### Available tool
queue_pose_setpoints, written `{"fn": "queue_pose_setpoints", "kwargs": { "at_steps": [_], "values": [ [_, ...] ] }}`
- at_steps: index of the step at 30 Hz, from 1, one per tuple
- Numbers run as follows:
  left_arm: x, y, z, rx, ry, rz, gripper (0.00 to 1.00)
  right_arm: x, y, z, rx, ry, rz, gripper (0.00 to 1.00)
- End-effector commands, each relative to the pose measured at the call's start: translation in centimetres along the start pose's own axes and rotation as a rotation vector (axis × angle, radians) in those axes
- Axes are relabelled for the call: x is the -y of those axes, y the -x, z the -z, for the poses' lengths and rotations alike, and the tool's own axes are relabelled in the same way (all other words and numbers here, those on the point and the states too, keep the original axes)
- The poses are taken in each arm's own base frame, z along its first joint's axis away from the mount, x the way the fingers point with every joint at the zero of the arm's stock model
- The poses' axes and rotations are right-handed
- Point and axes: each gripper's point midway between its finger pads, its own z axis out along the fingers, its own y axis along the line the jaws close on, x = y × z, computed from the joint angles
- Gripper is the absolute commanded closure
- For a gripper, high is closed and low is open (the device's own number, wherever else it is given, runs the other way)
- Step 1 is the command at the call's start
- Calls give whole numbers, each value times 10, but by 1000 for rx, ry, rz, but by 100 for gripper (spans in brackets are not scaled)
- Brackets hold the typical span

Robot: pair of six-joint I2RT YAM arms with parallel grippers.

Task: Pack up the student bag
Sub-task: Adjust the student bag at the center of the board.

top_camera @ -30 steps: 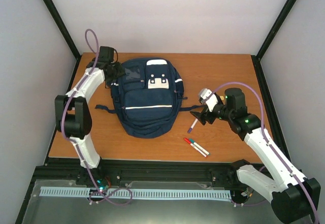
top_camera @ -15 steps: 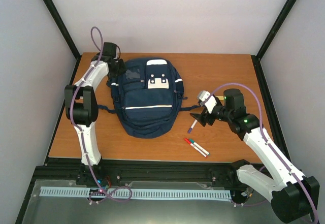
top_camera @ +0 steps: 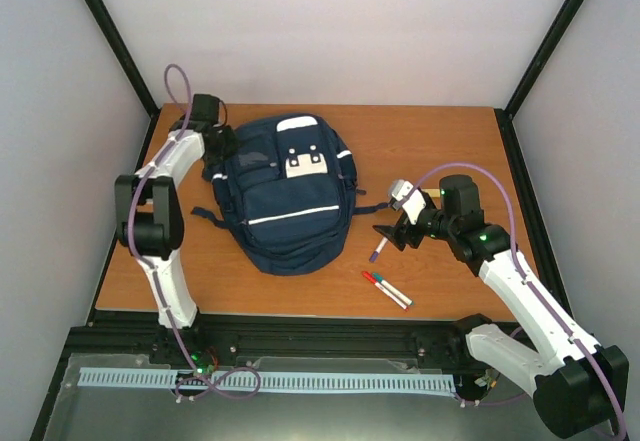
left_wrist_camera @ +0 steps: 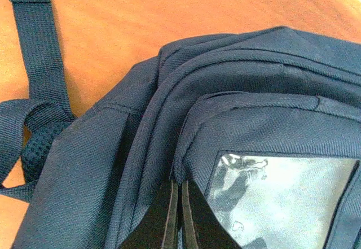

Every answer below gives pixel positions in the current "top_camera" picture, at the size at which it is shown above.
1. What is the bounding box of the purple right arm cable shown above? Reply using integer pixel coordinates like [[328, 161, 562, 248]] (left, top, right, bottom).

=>
[[399, 162, 629, 440]]

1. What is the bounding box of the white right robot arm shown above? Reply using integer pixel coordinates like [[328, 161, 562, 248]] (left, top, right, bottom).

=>
[[375, 175, 629, 440]]

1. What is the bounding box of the purple cap whiteboard marker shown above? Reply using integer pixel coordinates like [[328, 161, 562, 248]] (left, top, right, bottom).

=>
[[369, 238, 388, 263]]

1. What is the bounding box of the light blue slotted cable duct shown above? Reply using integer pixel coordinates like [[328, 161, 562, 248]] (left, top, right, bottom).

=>
[[77, 367, 456, 397]]

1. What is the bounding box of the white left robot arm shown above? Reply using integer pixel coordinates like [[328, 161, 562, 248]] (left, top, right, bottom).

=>
[[114, 94, 235, 364]]

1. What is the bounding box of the red cap whiteboard marker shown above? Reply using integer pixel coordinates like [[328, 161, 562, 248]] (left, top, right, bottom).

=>
[[361, 271, 408, 311]]

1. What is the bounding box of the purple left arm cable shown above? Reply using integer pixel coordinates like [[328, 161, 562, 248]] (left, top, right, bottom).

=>
[[127, 63, 261, 402]]

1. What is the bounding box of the green cap whiteboard marker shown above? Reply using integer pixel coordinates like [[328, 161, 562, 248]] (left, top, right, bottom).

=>
[[373, 272, 413, 306]]

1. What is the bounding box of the black aluminium frame rail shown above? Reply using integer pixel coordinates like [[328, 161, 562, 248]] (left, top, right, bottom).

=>
[[63, 311, 487, 373]]

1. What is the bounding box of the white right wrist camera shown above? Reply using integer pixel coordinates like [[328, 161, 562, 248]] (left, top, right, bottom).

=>
[[388, 179, 427, 225]]

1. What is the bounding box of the navy blue backpack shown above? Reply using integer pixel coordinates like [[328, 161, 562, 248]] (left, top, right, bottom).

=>
[[192, 113, 388, 276]]

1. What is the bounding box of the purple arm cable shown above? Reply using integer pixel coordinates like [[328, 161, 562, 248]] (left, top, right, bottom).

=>
[[399, 162, 629, 440], [127, 63, 261, 402]]

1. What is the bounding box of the yellow highlighter pen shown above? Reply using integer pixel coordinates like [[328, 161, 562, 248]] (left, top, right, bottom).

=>
[[422, 189, 441, 198]]

